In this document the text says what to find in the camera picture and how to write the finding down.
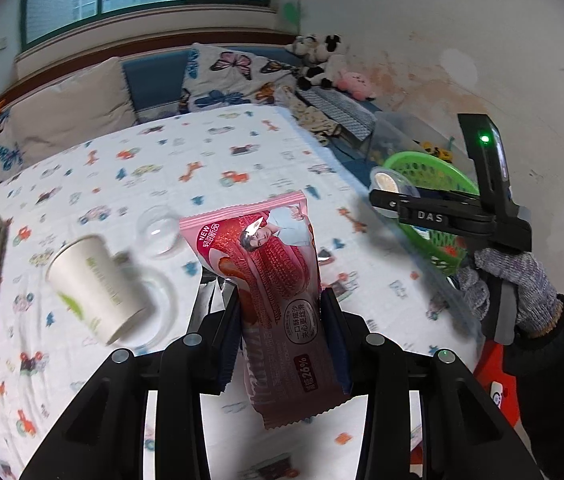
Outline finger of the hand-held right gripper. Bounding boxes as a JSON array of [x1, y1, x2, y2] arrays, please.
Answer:
[[368, 187, 484, 236], [413, 185, 484, 212]]

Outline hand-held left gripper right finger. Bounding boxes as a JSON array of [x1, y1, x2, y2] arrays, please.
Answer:
[[319, 287, 545, 480]]

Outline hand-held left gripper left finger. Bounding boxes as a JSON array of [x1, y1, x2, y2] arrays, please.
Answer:
[[19, 272, 243, 480]]

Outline green plastic mesh basket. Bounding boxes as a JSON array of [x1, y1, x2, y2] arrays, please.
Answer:
[[382, 151, 483, 277]]

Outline small clear plastic cup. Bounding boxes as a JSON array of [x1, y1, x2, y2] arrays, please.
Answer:
[[369, 167, 420, 201]]

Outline pink snack packet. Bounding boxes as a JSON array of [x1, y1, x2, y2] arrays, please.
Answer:
[[179, 190, 370, 431]]

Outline clear plastic dome lid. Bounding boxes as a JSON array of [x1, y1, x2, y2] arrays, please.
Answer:
[[136, 205, 185, 260]]

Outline white paper cup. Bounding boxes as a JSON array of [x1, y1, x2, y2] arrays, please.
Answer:
[[46, 235, 135, 346]]

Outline person's right forearm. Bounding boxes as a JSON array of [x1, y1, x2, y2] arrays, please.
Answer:
[[504, 295, 564, 480]]

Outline person's right hand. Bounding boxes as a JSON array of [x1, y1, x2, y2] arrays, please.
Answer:
[[456, 249, 560, 343]]

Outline yellow toy vehicles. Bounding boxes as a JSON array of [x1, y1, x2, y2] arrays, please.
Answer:
[[419, 142, 455, 161]]

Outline clear plastic storage bin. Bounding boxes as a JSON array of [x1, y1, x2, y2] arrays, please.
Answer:
[[362, 110, 468, 171]]

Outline grey patterned cloth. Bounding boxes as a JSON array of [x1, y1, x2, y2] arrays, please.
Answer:
[[307, 87, 377, 141]]

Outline pink plush toy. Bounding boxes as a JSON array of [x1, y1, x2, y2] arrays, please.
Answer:
[[336, 69, 377, 101]]

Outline cream patterned garment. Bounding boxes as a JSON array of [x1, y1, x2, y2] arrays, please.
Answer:
[[289, 92, 343, 141]]

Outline white cartoon printed blanket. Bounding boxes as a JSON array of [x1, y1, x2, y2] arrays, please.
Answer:
[[0, 105, 483, 480]]

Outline black white plush cow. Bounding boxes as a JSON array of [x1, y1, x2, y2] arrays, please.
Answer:
[[298, 34, 347, 92]]

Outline spotted plush dog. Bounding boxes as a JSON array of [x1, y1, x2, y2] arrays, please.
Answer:
[[294, 35, 320, 58]]

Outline large butterfly print pillow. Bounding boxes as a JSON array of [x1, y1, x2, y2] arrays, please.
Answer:
[[182, 44, 307, 116]]

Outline blue back cushion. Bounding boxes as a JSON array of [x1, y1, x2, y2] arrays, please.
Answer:
[[122, 50, 193, 123]]

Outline beige pillow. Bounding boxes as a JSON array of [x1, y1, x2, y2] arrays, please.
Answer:
[[6, 56, 137, 153]]

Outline brown wooden headboard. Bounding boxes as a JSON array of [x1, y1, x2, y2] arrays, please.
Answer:
[[0, 32, 303, 106]]

